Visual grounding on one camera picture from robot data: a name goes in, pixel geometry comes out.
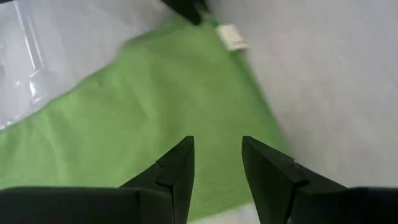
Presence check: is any green towel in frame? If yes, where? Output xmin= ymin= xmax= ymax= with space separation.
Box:
xmin=0 ymin=12 xmax=293 ymax=223

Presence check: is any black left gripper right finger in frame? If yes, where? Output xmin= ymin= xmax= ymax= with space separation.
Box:
xmin=241 ymin=135 xmax=398 ymax=224

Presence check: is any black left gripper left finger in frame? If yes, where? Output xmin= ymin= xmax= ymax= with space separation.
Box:
xmin=0 ymin=136 xmax=195 ymax=224

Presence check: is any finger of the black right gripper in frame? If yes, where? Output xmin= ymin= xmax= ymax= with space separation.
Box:
xmin=160 ymin=0 xmax=210 ymax=26

